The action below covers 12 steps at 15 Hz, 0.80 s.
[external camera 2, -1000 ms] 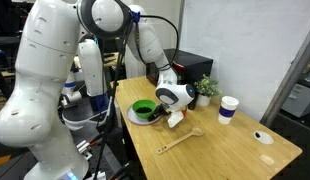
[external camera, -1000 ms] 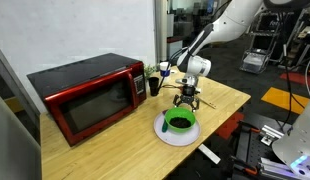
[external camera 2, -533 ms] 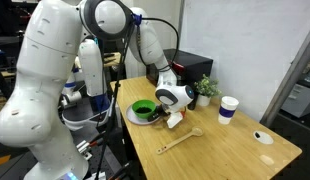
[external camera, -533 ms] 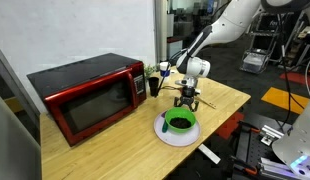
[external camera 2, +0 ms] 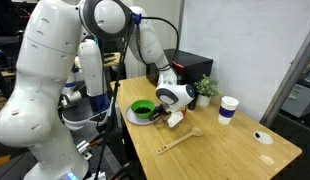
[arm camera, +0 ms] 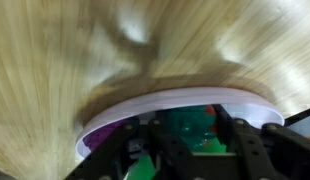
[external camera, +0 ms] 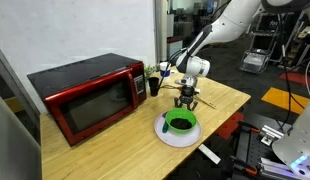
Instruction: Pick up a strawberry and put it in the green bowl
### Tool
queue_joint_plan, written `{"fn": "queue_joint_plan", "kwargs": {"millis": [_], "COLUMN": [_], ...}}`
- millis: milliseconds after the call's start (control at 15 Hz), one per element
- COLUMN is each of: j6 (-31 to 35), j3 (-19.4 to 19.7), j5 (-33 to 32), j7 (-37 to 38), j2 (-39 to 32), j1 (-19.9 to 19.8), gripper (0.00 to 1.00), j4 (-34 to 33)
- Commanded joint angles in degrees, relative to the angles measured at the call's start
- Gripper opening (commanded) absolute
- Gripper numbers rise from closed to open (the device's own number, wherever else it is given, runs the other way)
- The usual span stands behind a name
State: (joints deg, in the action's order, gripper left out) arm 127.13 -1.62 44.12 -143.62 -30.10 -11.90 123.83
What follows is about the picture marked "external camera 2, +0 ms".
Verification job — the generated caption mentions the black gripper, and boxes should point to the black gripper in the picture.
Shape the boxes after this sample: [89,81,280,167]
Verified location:
[148,103,173,123]

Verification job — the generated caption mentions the dark bowl contents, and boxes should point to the dark bowl contents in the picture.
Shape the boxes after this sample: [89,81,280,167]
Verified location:
[134,106,152,114]

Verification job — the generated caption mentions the green plastic bowl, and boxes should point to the green plastic bowl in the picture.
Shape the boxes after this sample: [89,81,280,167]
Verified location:
[130,99,156,120]

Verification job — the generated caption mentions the white round plate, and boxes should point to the white round plate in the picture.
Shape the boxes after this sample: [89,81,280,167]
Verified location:
[124,103,160,126]

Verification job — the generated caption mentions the black cup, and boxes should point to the black cup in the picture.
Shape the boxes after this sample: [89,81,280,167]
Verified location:
[189,94,199,111]

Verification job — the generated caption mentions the wooden spoon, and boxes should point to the wooden spoon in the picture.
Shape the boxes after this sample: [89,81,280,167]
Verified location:
[156,125,205,156]

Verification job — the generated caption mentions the small potted green plant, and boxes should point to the small potted green plant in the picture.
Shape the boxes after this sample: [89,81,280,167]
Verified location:
[193,73,223,108]

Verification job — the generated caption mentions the red black microwave oven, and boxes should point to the red black microwave oven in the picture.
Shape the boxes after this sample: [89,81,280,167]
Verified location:
[145,48,214,92]

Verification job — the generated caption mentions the orange black clamp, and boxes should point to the orange black clamp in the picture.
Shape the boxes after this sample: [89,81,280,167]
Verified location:
[89,137,108,150]

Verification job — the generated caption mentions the background wooden desk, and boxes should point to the background wooden desk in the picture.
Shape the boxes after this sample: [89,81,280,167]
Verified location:
[103,51,124,69]

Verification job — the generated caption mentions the black perforated breadboard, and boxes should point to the black perforated breadboard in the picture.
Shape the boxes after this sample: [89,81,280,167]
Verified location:
[74,131,136,180]

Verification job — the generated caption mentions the white cup blue band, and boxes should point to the white cup blue band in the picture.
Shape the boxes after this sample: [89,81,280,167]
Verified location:
[217,95,240,126]

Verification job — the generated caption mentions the small white dish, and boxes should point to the small white dish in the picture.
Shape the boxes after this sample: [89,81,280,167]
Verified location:
[252,130,274,145]

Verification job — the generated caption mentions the grey cabinet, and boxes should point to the grey cabinet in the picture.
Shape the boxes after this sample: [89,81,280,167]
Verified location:
[280,83,310,119]

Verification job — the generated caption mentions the black hanging cable bundle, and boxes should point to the black hanging cable bundle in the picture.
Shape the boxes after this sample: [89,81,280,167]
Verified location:
[93,19,136,180]

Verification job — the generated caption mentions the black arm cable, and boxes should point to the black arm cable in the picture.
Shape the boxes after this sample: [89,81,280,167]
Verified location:
[134,14,181,73]

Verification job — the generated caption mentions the silver metal bracket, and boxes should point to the silver metal bracket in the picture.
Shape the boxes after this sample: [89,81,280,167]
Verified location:
[75,139,93,162]

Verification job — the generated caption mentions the grey metal frame post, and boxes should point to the grey metal frame post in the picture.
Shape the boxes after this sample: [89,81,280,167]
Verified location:
[259,23,310,129]

